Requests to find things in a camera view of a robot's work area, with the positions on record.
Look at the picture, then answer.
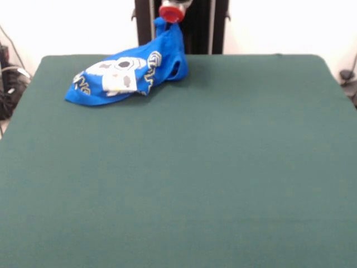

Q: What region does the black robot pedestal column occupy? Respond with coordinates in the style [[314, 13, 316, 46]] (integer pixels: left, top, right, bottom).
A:
[[131, 0, 232, 55]]

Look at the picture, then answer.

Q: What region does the dark green table cloth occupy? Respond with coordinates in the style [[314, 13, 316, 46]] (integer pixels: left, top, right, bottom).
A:
[[0, 54, 357, 268]]

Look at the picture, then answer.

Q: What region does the grey stand foot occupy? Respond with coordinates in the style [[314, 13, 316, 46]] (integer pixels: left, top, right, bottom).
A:
[[339, 52, 357, 110]]

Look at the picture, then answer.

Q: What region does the black cable bundle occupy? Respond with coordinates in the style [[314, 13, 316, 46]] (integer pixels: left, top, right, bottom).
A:
[[0, 25, 32, 121]]

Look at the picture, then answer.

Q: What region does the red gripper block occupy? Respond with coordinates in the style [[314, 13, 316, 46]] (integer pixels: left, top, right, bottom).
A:
[[158, 4, 187, 23]]

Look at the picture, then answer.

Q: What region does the blue printed shirt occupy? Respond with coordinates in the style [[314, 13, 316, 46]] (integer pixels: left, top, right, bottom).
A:
[[64, 16, 190, 108]]

